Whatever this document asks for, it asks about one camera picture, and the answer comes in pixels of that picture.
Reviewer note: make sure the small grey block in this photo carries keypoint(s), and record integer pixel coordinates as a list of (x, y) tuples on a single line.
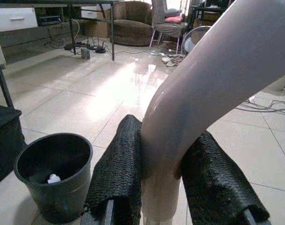
[(85, 53)]

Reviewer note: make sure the white drawer cabinet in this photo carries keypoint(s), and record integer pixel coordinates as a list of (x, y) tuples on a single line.
[(13, 20)]

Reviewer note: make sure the pink pillow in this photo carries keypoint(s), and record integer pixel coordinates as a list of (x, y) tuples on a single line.
[(173, 19)]

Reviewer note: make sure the brown upholstered armchair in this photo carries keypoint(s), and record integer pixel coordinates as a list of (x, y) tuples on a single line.
[(133, 28)]

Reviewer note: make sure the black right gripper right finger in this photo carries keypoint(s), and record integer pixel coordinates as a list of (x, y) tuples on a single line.
[(212, 182)]

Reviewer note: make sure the crumpled white paper ball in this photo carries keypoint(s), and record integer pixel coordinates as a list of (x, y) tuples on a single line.
[(53, 178)]

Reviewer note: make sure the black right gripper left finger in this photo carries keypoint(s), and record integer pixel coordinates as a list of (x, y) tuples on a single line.
[(116, 168)]

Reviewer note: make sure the grey pillow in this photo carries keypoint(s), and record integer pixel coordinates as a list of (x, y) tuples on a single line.
[(173, 12)]

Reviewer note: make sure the cloth-covered metal chair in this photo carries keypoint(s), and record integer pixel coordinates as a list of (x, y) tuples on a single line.
[(166, 28)]

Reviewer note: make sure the black plastic waste bin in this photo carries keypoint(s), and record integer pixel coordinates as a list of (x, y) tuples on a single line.
[(51, 201)]

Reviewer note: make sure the crumpled cloth rag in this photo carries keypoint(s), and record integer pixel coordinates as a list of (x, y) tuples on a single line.
[(171, 61)]

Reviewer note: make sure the large black bag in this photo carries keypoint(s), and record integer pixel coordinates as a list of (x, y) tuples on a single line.
[(4, 140)]

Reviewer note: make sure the dark metal frame table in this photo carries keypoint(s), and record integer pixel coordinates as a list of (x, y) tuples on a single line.
[(73, 35)]

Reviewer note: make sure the round floor fan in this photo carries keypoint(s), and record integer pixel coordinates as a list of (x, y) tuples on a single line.
[(196, 38)]

